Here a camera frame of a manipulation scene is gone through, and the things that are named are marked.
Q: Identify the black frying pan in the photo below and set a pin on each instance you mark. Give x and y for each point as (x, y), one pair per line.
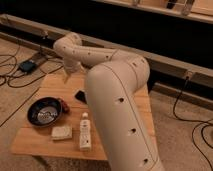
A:
(45, 111)

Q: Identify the black power adapter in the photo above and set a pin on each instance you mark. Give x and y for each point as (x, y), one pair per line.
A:
(27, 66)

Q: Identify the wooden folding table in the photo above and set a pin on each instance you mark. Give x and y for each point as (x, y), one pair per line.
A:
(36, 141)

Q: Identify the long wooden beam frame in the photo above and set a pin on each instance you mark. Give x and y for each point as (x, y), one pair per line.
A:
(166, 65)

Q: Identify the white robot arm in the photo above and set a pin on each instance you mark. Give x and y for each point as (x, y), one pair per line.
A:
(114, 76)

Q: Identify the white glue bottle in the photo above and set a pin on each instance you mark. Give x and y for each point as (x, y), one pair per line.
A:
(85, 134)

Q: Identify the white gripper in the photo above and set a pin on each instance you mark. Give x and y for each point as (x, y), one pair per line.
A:
(69, 69)

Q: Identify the white sponge block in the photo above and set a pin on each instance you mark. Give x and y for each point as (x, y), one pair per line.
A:
(61, 132)

